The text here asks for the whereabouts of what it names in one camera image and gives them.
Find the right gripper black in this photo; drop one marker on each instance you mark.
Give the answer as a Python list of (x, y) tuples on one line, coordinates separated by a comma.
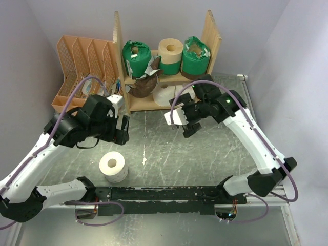
[(188, 129)]

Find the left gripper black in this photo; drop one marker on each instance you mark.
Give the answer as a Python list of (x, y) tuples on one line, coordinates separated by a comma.
[(120, 136)]

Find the white paper roll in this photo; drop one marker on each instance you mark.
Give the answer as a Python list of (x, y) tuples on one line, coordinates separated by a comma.
[(178, 88), (163, 93), (112, 166)]

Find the green brown roll torn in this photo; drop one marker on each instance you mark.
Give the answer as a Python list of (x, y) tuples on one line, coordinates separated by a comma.
[(195, 58)]

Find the brown green paper roll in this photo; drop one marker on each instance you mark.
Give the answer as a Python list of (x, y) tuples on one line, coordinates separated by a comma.
[(167, 61)]

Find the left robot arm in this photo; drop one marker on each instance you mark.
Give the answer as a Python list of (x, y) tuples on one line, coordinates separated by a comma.
[(22, 198)]

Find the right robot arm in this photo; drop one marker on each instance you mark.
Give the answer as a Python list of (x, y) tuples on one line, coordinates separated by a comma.
[(204, 98)]

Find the items in organizer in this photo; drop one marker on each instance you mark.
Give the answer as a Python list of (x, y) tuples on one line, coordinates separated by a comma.
[(88, 87)]

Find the orange file organizer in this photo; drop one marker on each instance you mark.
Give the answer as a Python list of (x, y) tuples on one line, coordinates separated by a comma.
[(81, 57)]

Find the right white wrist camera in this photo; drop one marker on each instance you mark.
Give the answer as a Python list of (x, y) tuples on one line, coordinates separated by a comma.
[(177, 117)]

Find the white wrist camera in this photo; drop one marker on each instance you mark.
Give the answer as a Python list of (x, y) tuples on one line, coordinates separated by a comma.
[(177, 117), (117, 102)]

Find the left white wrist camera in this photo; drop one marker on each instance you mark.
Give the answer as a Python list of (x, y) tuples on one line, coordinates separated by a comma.
[(117, 102)]

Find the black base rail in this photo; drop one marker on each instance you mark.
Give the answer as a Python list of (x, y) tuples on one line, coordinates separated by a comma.
[(165, 200)]

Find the aluminium frame rail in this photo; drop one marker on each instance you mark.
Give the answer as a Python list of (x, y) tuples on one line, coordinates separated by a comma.
[(22, 198)]

